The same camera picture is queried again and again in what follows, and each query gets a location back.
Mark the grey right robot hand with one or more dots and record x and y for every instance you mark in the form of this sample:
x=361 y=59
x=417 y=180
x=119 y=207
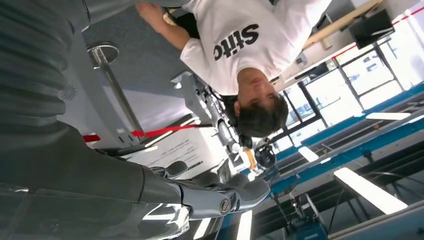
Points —
x=82 y=185

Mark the person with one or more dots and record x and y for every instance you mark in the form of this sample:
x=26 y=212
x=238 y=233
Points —
x=251 y=43

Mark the silver kiosk stand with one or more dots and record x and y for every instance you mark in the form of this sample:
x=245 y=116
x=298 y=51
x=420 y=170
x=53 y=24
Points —
x=92 y=109

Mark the red barrier belt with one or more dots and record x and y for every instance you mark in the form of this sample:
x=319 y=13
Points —
x=165 y=130

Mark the white printed sign board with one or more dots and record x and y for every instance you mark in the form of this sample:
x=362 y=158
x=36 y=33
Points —
x=179 y=149

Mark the silver background robot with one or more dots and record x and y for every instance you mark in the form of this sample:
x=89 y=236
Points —
x=218 y=122

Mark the ceiling light panel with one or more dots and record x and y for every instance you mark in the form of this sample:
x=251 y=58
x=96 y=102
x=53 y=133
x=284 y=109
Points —
x=369 y=190
x=244 y=225
x=387 y=116
x=308 y=154

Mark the blue machine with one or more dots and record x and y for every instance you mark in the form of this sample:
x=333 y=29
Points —
x=308 y=228

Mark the chrome stanchion post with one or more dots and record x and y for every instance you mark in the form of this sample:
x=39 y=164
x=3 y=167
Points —
x=112 y=79

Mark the black wall monitor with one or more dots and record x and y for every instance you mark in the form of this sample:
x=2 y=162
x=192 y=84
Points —
x=371 y=28

